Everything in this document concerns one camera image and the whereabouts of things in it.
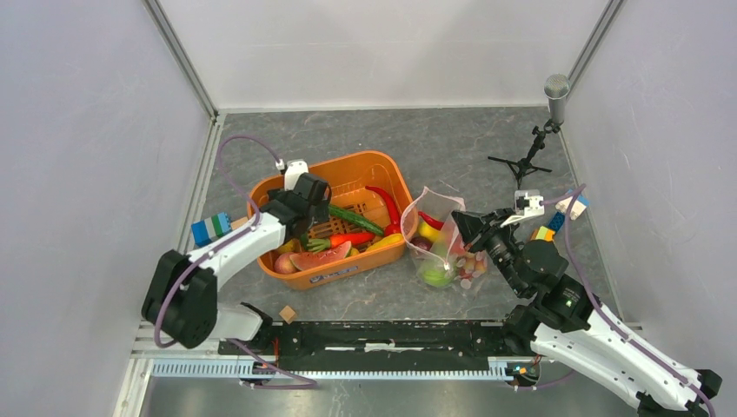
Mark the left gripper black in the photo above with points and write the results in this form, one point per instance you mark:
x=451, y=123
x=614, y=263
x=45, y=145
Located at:
x=321, y=213

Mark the white blue toy block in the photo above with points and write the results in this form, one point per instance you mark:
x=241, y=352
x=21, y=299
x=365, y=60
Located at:
x=573, y=209

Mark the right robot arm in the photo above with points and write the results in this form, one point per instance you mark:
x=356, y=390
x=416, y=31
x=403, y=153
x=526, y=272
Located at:
x=565, y=323

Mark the microphone on tripod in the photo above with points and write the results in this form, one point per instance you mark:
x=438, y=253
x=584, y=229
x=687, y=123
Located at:
x=556, y=89

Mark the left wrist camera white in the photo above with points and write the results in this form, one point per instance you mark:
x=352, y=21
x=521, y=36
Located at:
x=291, y=171

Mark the dark purple plum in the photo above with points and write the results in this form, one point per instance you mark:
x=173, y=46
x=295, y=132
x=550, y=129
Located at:
x=422, y=243

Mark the small wooden cube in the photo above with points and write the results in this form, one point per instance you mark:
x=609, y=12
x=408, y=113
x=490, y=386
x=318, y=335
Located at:
x=288, y=314

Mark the yellow mango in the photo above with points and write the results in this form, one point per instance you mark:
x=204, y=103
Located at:
x=428, y=232

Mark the watermelon slice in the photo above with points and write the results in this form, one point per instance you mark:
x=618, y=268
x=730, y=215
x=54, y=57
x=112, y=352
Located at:
x=307, y=260

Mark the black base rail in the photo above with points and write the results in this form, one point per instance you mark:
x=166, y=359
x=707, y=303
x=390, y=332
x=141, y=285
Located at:
x=389, y=346

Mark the green cucumber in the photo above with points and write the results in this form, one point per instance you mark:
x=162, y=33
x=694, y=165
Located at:
x=356, y=219

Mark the orange yellow toy block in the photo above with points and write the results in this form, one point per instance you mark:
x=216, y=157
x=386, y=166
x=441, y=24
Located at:
x=548, y=232

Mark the red cherry bunch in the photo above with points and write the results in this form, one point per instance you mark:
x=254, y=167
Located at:
x=469, y=267

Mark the orange plastic tub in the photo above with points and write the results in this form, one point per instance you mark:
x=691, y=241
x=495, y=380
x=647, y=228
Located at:
x=347, y=176

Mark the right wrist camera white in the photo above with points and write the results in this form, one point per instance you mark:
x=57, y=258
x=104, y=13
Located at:
x=528, y=205

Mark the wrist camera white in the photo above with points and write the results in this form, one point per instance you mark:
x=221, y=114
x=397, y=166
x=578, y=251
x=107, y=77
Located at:
x=528, y=205
x=291, y=171

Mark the clear zip top bag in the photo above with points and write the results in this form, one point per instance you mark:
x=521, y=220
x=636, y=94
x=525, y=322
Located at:
x=449, y=245

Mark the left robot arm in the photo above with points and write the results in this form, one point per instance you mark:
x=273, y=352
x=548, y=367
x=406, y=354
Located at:
x=182, y=299

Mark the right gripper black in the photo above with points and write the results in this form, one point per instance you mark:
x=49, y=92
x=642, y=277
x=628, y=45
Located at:
x=474, y=228

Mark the long red chili pepper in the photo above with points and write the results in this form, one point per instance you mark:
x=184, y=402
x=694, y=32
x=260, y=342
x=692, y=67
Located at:
x=431, y=221

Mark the yellow chili pepper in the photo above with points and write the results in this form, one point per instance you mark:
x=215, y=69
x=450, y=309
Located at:
x=385, y=241

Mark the peach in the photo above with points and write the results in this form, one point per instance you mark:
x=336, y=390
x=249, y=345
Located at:
x=283, y=264

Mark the blue green white block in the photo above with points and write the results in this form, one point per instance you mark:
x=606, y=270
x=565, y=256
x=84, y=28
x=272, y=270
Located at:
x=210, y=229

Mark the orange carrot green top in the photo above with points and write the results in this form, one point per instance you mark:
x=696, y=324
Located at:
x=335, y=240

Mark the green round fruit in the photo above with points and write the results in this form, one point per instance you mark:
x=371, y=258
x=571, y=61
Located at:
x=435, y=276

